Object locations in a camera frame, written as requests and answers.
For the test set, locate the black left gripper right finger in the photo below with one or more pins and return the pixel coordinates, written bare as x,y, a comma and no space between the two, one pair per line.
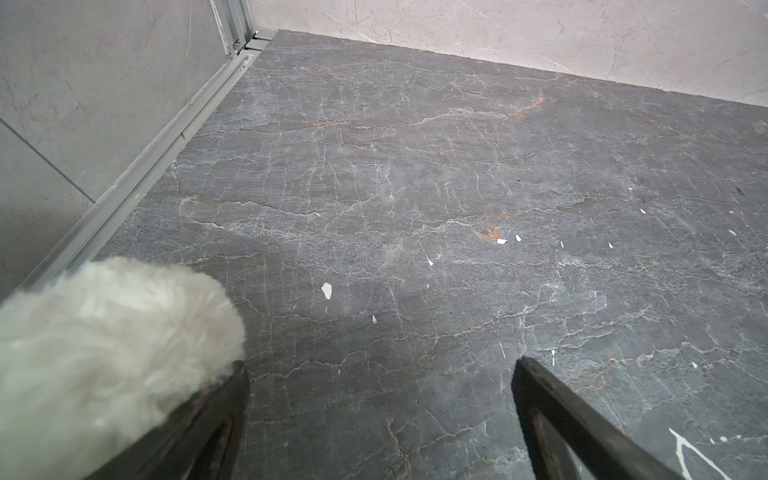
558,426

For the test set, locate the white plush bunny toy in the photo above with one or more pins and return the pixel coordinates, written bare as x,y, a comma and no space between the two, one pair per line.
96,359

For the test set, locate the aluminium frame rails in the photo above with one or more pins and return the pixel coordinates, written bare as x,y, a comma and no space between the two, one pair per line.
98,98

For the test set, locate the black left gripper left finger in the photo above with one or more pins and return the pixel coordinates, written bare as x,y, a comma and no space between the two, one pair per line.
199,440

